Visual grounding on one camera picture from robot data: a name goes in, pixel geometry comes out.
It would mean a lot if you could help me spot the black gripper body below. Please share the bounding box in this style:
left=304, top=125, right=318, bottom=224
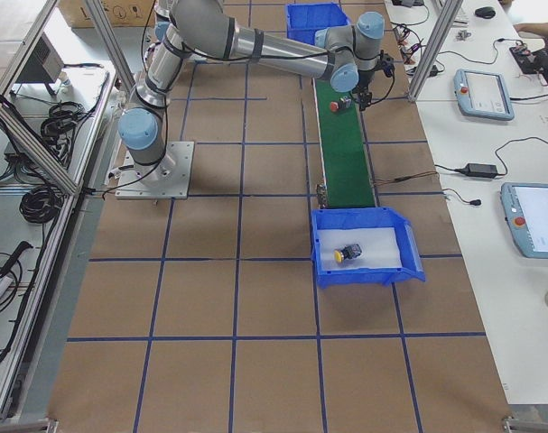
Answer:
left=352, top=69, right=375, bottom=102

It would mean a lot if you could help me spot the red push button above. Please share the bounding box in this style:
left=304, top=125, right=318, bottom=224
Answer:
left=329, top=96, right=352, bottom=113

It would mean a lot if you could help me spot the yellow push button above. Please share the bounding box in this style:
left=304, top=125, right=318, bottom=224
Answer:
left=333, top=244, right=362, bottom=263

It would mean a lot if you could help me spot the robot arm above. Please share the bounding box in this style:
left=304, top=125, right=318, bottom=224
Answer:
left=118, top=1, right=385, bottom=189

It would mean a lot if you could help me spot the green conveyor belt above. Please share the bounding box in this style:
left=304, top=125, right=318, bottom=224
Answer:
left=313, top=80, right=376, bottom=208

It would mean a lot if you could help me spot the blue left storage bin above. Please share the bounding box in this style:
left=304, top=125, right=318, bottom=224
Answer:
left=284, top=2, right=350, bottom=45

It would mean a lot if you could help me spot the blue storage bin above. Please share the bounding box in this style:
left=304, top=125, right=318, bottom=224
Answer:
left=311, top=207, right=426, bottom=288
left=284, top=2, right=350, bottom=45

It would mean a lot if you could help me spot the teach pendant far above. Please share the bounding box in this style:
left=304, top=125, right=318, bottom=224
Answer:
left=453, top=69, right=515, bottom=121

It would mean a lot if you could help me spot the teach pendant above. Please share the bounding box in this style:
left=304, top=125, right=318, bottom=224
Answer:
left=500, top=182, right=548, bottom=259
left=453, top=69, right=515, bottom=121

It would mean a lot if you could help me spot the black power adapter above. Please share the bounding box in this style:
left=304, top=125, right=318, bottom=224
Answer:
left=465, top=163, right=499, bottom=179

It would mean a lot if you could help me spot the blue right storage bin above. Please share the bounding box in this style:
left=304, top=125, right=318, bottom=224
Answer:
left=311, top=207, right=426, bottom=288

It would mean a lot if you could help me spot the white foam pad right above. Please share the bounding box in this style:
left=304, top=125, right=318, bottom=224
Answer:
left=317, top=227, right=402, bottom=271

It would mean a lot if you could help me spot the teach pendant near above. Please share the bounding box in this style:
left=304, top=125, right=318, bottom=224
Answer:
left=500, top=182, right=548, bottom=259

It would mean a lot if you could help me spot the aluminium frame post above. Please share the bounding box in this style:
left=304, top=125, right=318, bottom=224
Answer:
left=407, top=0, right=462, bottom=102

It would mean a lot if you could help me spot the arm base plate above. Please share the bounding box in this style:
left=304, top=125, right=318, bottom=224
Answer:
left=114, top=142, right=195, bottom=199

